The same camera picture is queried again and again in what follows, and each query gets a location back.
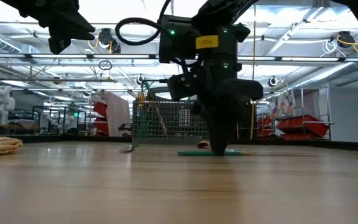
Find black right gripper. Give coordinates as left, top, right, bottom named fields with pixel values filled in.
left=167, top=58, right=265, bottom=156

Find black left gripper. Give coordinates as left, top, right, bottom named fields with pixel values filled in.
left=0, top=0, right=96, bottom=55

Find grey plastic cutlery basket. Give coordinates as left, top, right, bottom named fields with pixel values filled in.
left=131, top=90, right=239, bottom=146

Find colourful poster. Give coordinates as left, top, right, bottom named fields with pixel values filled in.
left=270, top=89, right=295, bottom=118

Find stacked red bins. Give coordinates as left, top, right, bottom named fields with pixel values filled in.
left=92, top=101, right=109, bottom=136

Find metal shelf with red bins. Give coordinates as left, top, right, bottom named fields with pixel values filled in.
left=255, top=86, right=335, bottom=141

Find yellow tag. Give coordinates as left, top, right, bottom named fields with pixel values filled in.
left=195, top=34, right=219, bottom=50

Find pink cloth cover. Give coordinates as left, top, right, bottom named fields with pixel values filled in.
left=103, top=90, right=132, bottom=138

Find small white robot arms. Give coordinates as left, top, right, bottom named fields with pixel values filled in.
left=44, top=113, right=75, bottom=131

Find large white robot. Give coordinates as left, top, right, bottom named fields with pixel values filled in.
left=0, top=85, right=17, bottom=125

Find yellow cable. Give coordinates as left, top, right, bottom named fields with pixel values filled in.
left=234, top=6, right=257, bottom=140

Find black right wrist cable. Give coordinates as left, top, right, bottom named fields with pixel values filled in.
left=114, top=0, right=180, bottom=47

